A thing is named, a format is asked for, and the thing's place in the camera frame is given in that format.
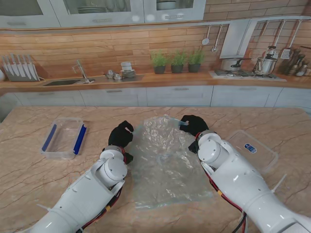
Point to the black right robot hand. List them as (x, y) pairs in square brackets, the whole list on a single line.
[(196, 125)]

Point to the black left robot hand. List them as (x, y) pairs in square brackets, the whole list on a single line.
[(120, 136)]

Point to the clear bubble film sheet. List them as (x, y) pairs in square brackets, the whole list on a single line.
[(167, 165)]

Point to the clear crate with blue clips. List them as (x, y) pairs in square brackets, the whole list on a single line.
[(64, 138)]

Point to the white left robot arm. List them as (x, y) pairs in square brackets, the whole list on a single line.
[(87, 196)]

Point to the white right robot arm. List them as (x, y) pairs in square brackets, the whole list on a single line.
[(243, 184)]

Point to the clear lid with blue label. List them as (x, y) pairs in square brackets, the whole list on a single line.
[(255, 148)]

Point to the potted green herb plant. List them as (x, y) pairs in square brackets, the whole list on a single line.
[(177, 63), (195, 61), (159, 63)]

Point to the stack of white dishes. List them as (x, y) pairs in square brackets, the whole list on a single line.
[(128, 71)]

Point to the steel sink faucet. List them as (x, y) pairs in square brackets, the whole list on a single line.
[(82, 71)]

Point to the dark kitchen sink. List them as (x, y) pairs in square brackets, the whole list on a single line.
[(62, 82)]

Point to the knife block with knives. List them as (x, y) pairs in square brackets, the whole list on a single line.
[(19, 70)]

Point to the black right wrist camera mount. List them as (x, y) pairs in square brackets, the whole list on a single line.
[(193, 147)]

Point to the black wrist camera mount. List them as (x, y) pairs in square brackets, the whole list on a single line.
[(128, 158), (193, 147)]

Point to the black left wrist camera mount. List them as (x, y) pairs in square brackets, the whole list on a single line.
[(128, 158)]

